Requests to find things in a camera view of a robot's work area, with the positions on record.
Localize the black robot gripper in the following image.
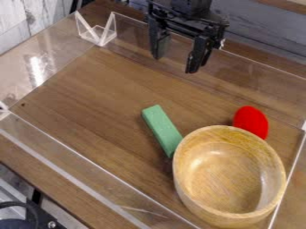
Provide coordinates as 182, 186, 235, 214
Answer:
147, 0, 230, 73

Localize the red plush tomato toy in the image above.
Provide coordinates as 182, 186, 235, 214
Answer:
232, 106, 268, 140

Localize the green rectangular block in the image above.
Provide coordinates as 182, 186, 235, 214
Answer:
141, 105, 183, 158

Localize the wooden bowl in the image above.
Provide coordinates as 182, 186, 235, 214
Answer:
172, 125, 287, 228

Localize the clear acrylic corner bracket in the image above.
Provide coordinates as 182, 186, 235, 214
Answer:
73, 12, 117, 47

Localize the black metal frame clamp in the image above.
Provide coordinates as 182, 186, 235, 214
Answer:
0, 191, 67, 229

